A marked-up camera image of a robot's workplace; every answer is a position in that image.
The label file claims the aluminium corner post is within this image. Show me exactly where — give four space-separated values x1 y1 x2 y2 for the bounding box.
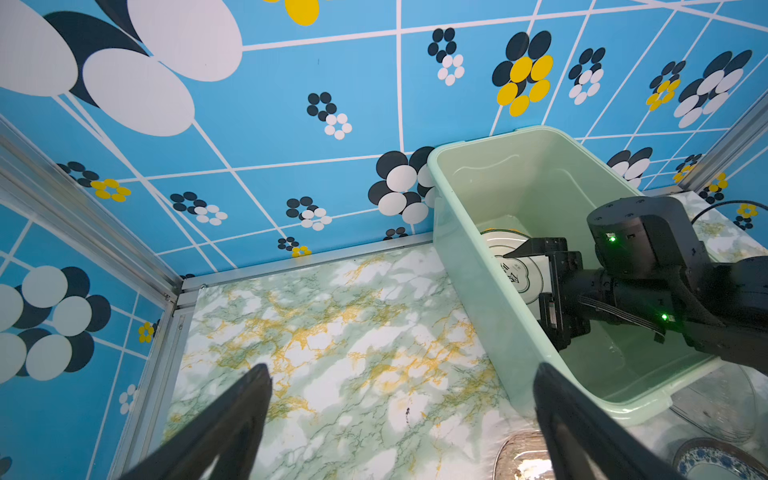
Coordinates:
679 94 767 191
0 113 184 310

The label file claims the white plate teal emblem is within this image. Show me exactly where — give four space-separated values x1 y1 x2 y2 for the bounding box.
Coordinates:
481 229 552 305

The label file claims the right aluminium corner post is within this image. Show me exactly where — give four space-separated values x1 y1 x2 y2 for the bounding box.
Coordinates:
679 94 767 191

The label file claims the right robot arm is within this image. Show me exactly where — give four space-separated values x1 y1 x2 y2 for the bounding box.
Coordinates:
498 197 767 372

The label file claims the left aluminium corner post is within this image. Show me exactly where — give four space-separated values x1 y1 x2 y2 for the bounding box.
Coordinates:
0 113 184 310

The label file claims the light green plastic bin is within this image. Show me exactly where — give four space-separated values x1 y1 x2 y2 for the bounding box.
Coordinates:
428 126 722 426

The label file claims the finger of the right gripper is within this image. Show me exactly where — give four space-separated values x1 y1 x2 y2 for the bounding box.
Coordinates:
503 237 567 259

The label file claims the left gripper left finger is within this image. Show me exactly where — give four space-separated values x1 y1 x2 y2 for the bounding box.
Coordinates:
123 363 272 480

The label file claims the pink glass plate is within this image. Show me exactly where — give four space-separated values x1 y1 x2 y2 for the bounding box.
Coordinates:
492 430 555 480

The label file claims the clear glass plate near bin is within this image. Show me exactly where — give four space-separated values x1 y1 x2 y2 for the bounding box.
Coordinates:
671 364 758 444

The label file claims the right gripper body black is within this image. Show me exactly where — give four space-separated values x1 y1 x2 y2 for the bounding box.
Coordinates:
536 251 612 351

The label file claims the blue floral ceramic plate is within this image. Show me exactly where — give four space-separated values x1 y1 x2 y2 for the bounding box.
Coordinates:
672 437 767 480

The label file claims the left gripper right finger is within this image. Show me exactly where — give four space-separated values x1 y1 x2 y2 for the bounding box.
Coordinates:
533 363 682 479

